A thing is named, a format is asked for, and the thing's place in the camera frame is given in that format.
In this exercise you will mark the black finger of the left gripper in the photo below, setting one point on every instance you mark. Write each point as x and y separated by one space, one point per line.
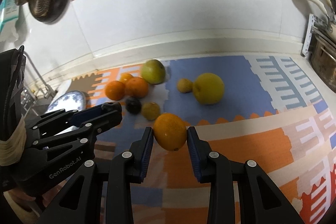
75 140
57 121

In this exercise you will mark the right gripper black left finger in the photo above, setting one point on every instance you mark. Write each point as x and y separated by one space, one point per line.
130 167

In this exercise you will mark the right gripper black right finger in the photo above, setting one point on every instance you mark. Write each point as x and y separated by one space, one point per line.
211 167

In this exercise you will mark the dark purple plum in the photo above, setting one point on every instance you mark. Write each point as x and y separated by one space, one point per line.
133 105

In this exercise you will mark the large orange fruit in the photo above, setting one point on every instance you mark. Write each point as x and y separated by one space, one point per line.
170 132

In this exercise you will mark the large yellow grapefruit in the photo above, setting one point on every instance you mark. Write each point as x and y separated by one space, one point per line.
208 89

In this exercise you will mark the left human hand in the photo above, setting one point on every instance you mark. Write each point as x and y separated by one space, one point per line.
23 206

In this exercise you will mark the orange tangerine left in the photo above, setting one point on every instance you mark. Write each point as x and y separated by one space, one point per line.
115 90

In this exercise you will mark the metal dish rack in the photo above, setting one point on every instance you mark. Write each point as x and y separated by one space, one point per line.
40 92

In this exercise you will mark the blue white porcelain plate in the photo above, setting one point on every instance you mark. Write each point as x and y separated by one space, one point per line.
74 100

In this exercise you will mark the orange tangerine front right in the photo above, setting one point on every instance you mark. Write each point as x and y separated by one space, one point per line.
136 87

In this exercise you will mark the small orange tangerine back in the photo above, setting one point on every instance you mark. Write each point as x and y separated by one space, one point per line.
125 77

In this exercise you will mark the small yellow-green citrus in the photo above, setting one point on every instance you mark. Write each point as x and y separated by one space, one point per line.
151 111

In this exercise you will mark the green apple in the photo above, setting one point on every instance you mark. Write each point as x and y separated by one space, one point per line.
153 72

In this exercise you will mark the small yellow-brown fruit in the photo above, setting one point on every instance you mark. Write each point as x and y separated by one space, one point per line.
185 86

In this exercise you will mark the colourful patterned table mat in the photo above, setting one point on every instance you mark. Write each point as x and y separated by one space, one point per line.
271 112

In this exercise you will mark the stainless steel pot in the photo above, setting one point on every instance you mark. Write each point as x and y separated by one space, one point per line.
323 59

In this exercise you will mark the white metal rack bracket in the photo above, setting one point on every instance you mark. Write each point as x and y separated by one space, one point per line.
306 51

